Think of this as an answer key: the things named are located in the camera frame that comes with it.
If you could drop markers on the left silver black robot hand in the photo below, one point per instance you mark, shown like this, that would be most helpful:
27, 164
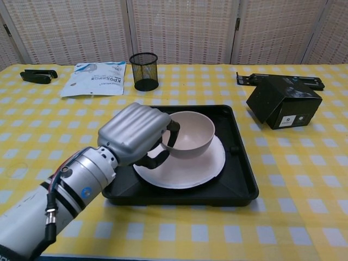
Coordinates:
133, 130

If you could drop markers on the beige bowl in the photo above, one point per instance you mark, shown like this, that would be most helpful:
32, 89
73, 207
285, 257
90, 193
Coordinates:
195, 133

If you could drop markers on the white plate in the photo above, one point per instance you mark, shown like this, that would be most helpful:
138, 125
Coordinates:
187, 171

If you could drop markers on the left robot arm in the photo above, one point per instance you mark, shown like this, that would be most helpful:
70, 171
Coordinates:
76, 185

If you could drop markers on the black square tray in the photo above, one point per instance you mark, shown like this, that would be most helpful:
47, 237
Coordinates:
239, 176

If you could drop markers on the black mesh pen cup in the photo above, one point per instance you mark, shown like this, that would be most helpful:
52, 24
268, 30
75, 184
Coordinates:
144, 72

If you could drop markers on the white mask package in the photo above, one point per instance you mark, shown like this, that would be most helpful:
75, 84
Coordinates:
95, 81

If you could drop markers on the woven folding screen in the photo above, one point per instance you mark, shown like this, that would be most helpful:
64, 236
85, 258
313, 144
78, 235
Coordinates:
174, 30

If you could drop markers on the black stapler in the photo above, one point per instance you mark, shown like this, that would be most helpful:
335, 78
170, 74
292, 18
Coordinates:
36, 76

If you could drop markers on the black folding stand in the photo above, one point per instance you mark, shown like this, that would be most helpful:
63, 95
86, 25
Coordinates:
247, 79

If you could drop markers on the black cardboard box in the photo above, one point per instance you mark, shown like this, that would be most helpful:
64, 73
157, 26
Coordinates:
288, 106

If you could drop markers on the yellow checkered tablecloth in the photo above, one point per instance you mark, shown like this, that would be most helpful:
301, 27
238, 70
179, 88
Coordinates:
285, 168

